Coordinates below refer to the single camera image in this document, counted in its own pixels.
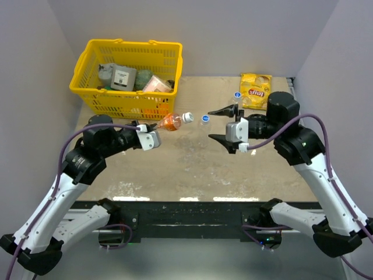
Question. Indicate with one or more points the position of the green scrub sponge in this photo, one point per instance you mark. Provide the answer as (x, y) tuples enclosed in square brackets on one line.
[(142, 78)]

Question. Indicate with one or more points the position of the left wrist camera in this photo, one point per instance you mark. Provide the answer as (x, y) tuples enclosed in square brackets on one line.
[(148, 137)]

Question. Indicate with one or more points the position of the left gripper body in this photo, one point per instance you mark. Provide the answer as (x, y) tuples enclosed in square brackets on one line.
[(127, 138)]

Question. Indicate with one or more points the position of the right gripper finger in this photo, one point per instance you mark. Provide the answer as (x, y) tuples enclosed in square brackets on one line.
[(228, 111), (221, 139)]

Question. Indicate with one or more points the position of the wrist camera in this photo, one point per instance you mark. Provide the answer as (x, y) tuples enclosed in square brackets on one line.
[(148, 137), (229, 134)]

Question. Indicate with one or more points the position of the pink packet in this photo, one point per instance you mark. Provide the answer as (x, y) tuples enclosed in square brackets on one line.
[(155, 84)]

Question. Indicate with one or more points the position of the orange drink bottle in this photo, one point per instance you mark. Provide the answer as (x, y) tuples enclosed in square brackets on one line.
[(171, 122)]

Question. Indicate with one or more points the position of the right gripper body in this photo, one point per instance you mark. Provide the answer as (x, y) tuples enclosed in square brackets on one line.
[(241, 114)]

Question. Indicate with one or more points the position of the clear bottle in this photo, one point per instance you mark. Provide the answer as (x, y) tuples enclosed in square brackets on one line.
[(239, 102), (204, 128)]

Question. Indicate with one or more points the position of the yellow plastic basket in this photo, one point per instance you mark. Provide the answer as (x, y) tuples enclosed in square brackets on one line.
[(164, 59)]

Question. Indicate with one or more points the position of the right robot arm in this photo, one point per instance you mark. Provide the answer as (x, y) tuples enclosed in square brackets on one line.
[(342, 226)]

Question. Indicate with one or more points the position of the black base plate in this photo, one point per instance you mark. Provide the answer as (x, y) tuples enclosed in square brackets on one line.
[(136, 220)]

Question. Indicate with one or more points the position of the blue bottle cap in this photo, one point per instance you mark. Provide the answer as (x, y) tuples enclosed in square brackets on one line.
[(205, 118)]

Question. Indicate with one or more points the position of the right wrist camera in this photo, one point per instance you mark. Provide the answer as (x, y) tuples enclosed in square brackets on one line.
[(229, 134)]

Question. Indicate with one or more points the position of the green white bottle cap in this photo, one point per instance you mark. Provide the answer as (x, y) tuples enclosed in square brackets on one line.
[(187, 117)]

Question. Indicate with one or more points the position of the grey box with label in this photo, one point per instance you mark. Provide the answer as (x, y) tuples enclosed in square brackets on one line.
[(123, 78)]

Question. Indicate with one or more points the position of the grey pouch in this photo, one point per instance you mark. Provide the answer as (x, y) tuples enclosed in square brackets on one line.
[(105, 73)]

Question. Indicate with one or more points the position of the yellow chips bag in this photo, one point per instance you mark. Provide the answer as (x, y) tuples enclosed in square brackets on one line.
[(255, 90)]

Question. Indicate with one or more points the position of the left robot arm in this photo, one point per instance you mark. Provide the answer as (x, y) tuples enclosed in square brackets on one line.
[(40, 243)]

